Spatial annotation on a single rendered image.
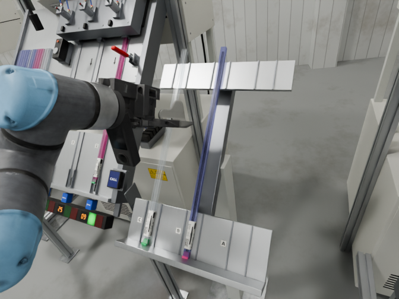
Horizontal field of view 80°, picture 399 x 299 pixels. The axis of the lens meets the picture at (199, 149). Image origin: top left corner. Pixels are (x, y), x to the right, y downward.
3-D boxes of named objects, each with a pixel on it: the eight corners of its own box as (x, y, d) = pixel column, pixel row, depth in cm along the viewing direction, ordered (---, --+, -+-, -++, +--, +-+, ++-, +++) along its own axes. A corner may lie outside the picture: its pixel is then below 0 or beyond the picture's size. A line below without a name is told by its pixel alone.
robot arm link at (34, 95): (-29, 111, 29) (-11, 46, 27) (56, 117, 39) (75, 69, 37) (4, 149, 27) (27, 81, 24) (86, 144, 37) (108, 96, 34)
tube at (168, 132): (149, 244, 58) (146, 245, 57) (144, 242, 58) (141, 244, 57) (188, 51, 64) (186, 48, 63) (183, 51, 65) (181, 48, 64)
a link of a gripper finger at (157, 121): (182, 120, 50) (140, 117, 45) (181, 128, 50) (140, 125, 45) (173, 120, 54) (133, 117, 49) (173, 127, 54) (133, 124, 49)
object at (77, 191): (123, 202, 77) (107, 202, 70) (3, 171, 103) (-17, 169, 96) (124, 197, 77) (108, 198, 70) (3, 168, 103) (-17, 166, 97)
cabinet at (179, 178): (196, 247, 135) (172, 162, 99) (103, 218, 163) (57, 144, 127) (230, 171, 181) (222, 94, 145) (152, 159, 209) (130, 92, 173)
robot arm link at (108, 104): (100, 131, 36) (62, 127, 39) (121, 131, 40) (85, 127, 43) (101, 80, 35) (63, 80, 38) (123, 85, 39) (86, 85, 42)
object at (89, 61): (146, 88, 81) (136, 81, 76) (24, 86, 107) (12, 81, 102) (164, -2, 84) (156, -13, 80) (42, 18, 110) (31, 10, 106)
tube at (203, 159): (190, 258, 53) (187, 259, 52) (184, 256, 54) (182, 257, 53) (227, 48, 60) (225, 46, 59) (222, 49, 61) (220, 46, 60)
